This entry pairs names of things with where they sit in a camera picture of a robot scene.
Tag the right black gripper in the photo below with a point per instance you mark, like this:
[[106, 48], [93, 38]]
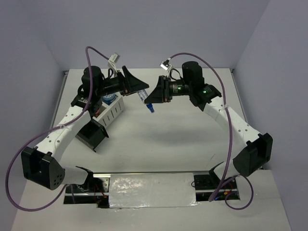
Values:
[[161, 92]]

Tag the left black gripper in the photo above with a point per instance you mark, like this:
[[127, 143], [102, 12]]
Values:
[[130, 84]]

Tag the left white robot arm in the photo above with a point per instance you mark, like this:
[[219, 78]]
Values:
[[41, 164]]

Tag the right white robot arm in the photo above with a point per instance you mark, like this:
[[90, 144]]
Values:
[[248, 148]]

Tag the white mesh organizer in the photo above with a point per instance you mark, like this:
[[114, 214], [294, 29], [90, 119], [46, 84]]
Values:
[[109, 111]]

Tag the black mesh organizer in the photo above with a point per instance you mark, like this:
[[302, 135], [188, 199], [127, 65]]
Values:
[[92, 134]]

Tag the silver foil cover plate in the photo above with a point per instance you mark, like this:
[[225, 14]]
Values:
[[151, 190]]

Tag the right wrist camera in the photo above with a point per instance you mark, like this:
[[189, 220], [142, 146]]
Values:
[[167, 66]]

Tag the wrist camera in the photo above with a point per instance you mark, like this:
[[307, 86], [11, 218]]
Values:
[[112, 62], [167, 66]]

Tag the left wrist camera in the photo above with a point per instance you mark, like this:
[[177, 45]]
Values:
[[112, 62]]

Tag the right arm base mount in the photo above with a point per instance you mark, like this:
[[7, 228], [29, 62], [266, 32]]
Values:
[[205, 184]]

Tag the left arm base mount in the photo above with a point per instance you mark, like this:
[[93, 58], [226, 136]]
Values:
[[94, 191]]

